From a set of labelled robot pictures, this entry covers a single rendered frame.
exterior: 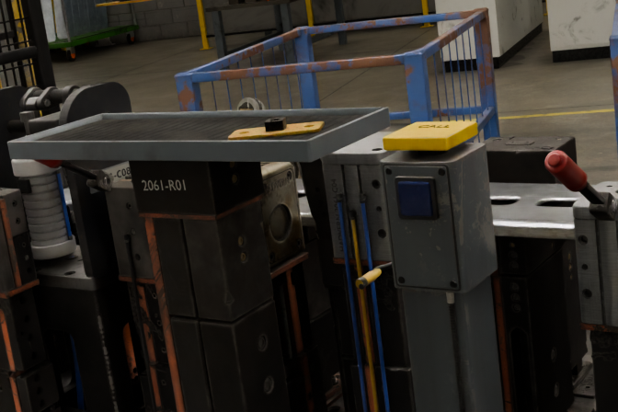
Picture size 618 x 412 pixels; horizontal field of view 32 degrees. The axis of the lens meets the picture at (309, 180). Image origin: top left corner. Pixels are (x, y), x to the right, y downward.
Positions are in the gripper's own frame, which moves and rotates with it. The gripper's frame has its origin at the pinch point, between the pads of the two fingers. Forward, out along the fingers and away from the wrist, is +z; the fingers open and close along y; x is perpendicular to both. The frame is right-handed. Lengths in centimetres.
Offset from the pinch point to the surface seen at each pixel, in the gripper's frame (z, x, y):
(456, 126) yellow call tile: 14, -55, -34
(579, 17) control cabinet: 86, 123, 772
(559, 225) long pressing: 30, -57, -10
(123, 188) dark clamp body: 22.6, -9.2, -19.6
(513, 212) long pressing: 30, -50, -5
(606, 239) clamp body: 28, -64, -23
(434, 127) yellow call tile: 14, -53, -34
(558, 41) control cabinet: 104, 141, 769
